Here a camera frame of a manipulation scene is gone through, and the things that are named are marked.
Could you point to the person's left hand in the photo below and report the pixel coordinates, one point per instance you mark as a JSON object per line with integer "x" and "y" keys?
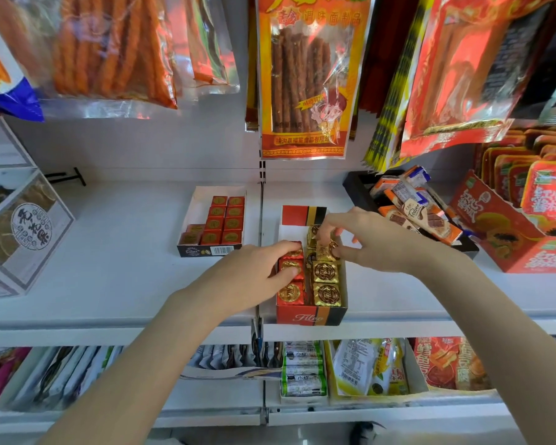
{"x": 241, "y": 282}

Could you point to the person's right hand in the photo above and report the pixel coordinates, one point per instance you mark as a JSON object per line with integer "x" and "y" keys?
{"x": 389, "y": 245}

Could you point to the wafer bar packets group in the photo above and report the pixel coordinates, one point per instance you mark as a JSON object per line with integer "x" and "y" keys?
{"x": 421, "y": 213}

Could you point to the gold foil candy piece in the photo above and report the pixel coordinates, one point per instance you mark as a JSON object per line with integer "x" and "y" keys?
{"x": 325, "y": 253}

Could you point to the black plastic tray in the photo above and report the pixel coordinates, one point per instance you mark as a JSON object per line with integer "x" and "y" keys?
{"x": 357, "y": 185}

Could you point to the red Filer candy box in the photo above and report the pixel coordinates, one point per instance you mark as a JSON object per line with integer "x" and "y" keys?
{"x": 306, "y": 318}

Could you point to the heap of gold candies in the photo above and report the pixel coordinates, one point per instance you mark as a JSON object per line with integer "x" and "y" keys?
{"x": 326, "y": 294}

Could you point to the white box of red chocolates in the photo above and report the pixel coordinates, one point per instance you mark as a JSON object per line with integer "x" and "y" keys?
{"x": 199, "y": 203}

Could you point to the person's right forearm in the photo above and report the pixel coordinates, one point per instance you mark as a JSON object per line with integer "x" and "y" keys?
{"x": 505, "y": 338}

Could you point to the person's left forearm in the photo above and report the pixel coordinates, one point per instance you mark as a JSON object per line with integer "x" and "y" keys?
{"x": 120, "y": 380}

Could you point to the red cardboard display box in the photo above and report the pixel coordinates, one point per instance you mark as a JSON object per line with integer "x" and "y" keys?
{"x": 496, "y": 222}

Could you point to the white metal shelf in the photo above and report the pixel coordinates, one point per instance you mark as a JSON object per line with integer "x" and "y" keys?
{"x": 120, "y": 273}

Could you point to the person's black shoe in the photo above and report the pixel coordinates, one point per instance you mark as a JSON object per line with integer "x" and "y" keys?
{"x": 363, "y": 433}

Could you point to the printed jar display box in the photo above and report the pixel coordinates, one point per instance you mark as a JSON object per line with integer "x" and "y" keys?
{"x": 28, "y": 231}

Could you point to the stack of green white packets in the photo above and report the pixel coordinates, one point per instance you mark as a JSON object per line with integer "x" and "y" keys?
{"x": 303, "y": 370}

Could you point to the yellow black striped bags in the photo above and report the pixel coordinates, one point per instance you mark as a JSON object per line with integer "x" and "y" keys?
{"x": 389, "y": 129}

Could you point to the red orange snack packets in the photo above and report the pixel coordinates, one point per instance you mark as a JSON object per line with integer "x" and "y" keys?
{"x": 449, "y": 363}

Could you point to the row of red snack packets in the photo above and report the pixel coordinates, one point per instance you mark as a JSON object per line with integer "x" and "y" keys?
{"x": 542, "y": 180}

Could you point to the dark brown snack bag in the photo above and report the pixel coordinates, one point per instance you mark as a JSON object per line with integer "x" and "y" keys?
{"x": 251, "y": 111}

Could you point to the yellow red bag brown sticks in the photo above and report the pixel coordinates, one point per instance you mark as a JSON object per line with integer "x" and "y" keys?
{"x": 306, "y": 78}

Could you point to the red orange snack bag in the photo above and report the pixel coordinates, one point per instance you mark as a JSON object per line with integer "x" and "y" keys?
{"x": 463, "y": 69}

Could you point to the dark red snack bag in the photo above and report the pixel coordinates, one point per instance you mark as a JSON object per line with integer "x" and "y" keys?
{"x": 384, "y": 46}

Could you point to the black metal hook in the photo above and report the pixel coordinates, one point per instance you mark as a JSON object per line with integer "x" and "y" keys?
{"x": 65, "y": 177}

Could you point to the black snack bag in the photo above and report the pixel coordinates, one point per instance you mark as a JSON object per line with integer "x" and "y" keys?
{"x": 551, "y": 74}

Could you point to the clear green print snack bag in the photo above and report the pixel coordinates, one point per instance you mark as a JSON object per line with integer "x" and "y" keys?
{"x": 213, "y": 41}

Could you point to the clear bag of orange sticks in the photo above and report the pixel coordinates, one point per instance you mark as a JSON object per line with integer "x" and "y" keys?
{"x": 111, "y": 46}

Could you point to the white blue snack bag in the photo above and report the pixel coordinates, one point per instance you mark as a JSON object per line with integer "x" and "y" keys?
{"x": 9, "y": 97}

